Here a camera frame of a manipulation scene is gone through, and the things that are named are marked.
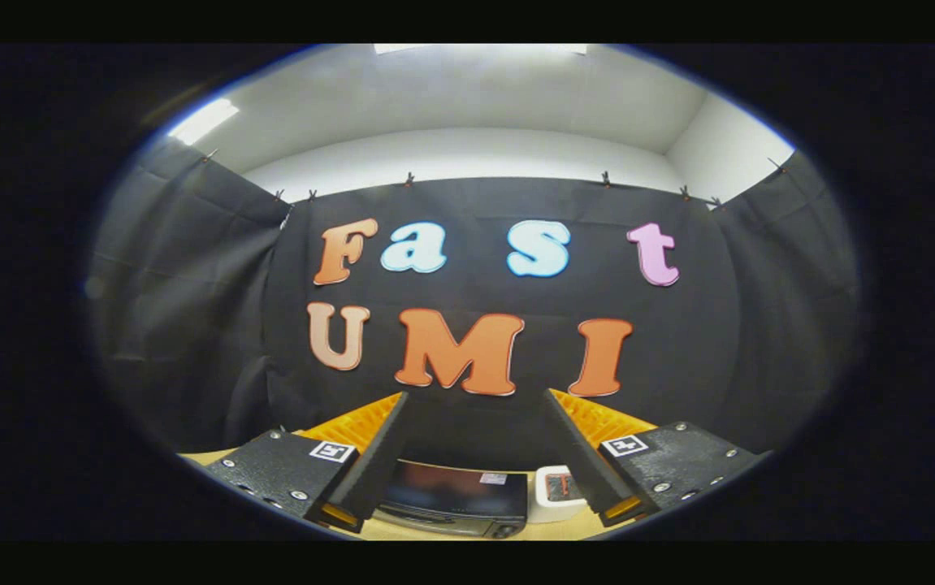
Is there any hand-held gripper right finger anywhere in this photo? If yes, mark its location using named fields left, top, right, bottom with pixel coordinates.
left=544, top=388, right=770, bottom=529

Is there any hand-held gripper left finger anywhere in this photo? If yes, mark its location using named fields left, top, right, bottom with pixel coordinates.
left=206, top=391, right=409, bottom=535

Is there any black toaster oven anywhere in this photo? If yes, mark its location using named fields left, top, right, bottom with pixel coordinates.
left=374, top=459, right=530, bottom=540

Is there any white bread toaster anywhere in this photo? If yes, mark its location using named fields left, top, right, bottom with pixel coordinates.
left=528, top=465, right=588, bottom=523

